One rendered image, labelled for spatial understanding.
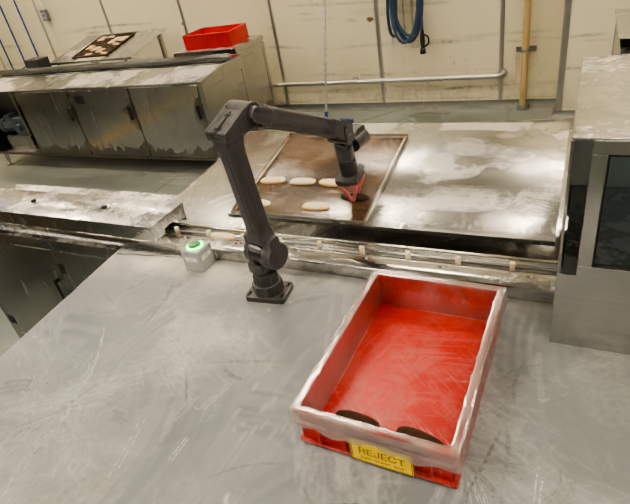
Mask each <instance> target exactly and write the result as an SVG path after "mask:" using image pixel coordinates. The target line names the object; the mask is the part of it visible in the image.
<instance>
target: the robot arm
mask: <svg viewBox="0 0 630 504"><path fill-rule="evenodd" d="M254 127H261V128H267V129H274V130H281V131H287V132H292V133H293V132H294V133H301V134H308V135H314V136H320V137H326V138H327V140H328V142H331V143H335V144H334V149H335V153H336V157H337V161H338V165H339V169H340V173H339V175H338V176H337V178H336V179H335V184H336V185H337V187H338V189H340V190H341V191H342V192H343V193H344V194H345V195H346V196H347V197H348V198H349V199H350V200H351V201H355V199H356V195H357V193H360V190H361V186H362V183H363V180H364V177H365V171H364V170H362V169H363V168H365V166H364V164H363V163H357V161H356V157H355V152H356V151H358V150H359V149H360V148H361V147H362V146H363V145H364V144H365V143H367V142H368V141H369V139H370V135H369V132H368V131H367V130H366V129H365V125H362V124H352V122H351V121H348V120H343V119H336V118H331V117H325V116H320V115H314V114H309V113H304V112H299V111H294V110H289V109H284V108H279V107H274V106H269V105H265V104H259V103H257V102H253V101H243V100H229V101H228V102H227V103H226V104H225V105H224V106H223V107H222V109H221V110H220V111H219V113H218V114H217V116H216V117H215V118H214V120H213V121H212V122H211V124H210V125H209V126H208V128H207V129H206V131H205V135H206V138H207V140H209V141H212V142H213V145H214V147H215V149H216V150H217V152H218V154H219V156H220V158H221V161H222V163H223V166H224V169H225V172H226V174H227V177H228V180H229V183H230V186H231V188H232V191H233V194H234V197H235V200H236V202H237V205H238V208H239V211H240V214H241V216H242V219H243V222H244V225H245V229H246V232H245V233H244V234H243V237H244V240H245V244H244V249H243V252H244V256H245V258H246V259H247V260H249V262H248V267H249V270H250V272H251V273H253V275H252V276H253V282H252V286H251V288H250V289H249V291H248V292H247V294H246V295H245V297H246V300H247V301H248V302H259V303H270V304H284V303H285V302H286V300H287V298H288V297H289V295H290V293H291V291H292V290H293V288H294V286H293V282H291V281H283V280H282V277H281V276H280V274H278V272H277V270H279V269H281V268H282V267H283V266H284V265H285V264H286V262H287V259H288V254H289V253H288V248H287V246H286V245H285V244H284V243H282V242H280V240H279V236H277V235H275V233H274V230H273V228H272V227H271V225H270V223H269V221H268V218H267V215H266V212H265V209H264V206H263V203H262V200H261V197H260V194H259V191H258V188H257V184H256V181H255V178H254V175H253V172H252V169H251V166H250V163H249V160H248V157H247V153H246V149H245V145H244V136H243V134H244V133H246V132H247V131H249V130H250V129H252V128H254ZM358 183H359V184H358ZM346 188H348V189H351V190H353V197H351V195H350V194H349V193H348V191H347V190H346Z"/></svg>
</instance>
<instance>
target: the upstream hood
mask: <svg viewBox="0 0 630 504"><path fill-rule="evenodd" d="M183 207H184V206H183V203H182V202H170V201H157V200H144V199H131V198H119V197H106V196H93V195H81V194H69V193H56V192H43V191H31V190H18V189H5V188H0V222H3V223H11V224H19V225H27V226H35V227H43V228H51V229H59V230H67V231H76V232H84V233H92V234H100V235H108V236H116V237H124V238H132V239H140V240H148V241H157V240H158V239H159V238H160V237H162V236H163V235H164V234H165V233H166V232H165V229H164V228H166V227H167V226H168V225H169V224H170V223H172V222H173V221H174V220H175V219H177V220H178V222H179V221H181V220H187V217H186V214H185V211H184V209H183Z"/></svg>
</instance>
